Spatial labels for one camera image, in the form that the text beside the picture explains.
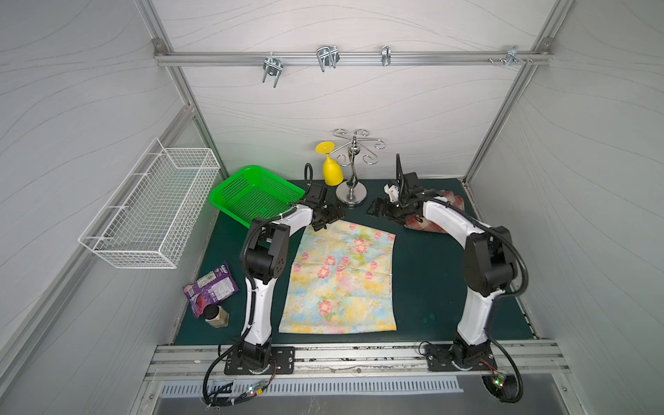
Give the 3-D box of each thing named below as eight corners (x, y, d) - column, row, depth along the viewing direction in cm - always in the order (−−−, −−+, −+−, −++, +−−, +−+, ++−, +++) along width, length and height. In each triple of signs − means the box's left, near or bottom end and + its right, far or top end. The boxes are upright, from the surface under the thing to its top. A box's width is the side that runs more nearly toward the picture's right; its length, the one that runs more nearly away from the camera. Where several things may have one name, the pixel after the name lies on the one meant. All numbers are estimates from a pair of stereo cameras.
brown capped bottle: (209, 328, 79) (200, 322, 74) (214, 311, 82) (205, 304, 77) (226, 328, 79) (218, 322, 74) (231, 311, 82) (223, 304, 77)
